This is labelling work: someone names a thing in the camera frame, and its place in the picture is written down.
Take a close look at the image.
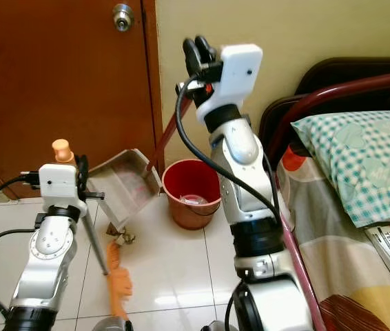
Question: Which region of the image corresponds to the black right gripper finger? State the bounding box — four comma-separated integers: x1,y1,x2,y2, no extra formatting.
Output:
183,39,204,79
194,35,217,66

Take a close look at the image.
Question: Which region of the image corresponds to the grey dustpan with red handle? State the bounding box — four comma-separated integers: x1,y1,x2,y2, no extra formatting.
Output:
85,97,185,246

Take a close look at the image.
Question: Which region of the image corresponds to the orange broom with grey handle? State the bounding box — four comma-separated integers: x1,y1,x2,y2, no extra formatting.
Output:
52,139,134,321

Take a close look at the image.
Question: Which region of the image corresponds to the silver round door knob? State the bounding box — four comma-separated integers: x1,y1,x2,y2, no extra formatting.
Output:
112,3,134,32

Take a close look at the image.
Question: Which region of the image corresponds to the brown wooden door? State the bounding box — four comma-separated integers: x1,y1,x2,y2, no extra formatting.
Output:
0,0,163,201

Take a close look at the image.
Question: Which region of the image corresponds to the red plastic bucket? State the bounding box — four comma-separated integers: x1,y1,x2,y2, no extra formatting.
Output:
161,158,224,231

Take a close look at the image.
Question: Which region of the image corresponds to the clear plastic container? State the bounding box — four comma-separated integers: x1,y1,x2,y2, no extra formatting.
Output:
180,194,208,207

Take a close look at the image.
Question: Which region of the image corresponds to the dark brown bed headboard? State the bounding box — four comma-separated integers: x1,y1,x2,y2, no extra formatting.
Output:
264,57,390,149

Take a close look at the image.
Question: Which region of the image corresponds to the grey robot left leg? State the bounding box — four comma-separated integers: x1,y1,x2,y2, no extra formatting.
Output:
92,316,128,331

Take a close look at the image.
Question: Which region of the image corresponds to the grey robot leg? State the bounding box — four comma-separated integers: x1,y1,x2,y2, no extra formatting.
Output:
199,320,232,331
92,316,128,331

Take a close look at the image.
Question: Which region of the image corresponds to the green checkered pillow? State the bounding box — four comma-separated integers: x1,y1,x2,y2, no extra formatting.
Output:
291,110,390,229

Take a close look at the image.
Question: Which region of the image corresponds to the grey robot right leg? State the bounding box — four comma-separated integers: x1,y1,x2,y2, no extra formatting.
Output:
199,320,232,331

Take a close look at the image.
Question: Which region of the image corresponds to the patterned beige bed sheet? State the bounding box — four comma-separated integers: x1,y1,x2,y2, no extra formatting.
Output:
274,147,390,331

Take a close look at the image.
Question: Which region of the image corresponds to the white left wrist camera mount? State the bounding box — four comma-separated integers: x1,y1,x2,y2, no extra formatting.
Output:
39,163,83,208

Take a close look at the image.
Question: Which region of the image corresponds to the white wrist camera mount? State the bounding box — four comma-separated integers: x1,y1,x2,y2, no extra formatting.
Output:
194,43,264,115
39,163,83,208

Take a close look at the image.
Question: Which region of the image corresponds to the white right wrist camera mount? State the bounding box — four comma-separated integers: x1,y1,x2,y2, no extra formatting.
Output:
194,43,264,115

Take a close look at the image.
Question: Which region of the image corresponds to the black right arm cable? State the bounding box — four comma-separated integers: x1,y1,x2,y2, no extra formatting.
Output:
175,77,283,223
225,281,245,331

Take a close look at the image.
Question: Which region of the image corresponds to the maroon metal bed frame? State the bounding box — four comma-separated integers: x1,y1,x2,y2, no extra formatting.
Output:
265,69,390,331

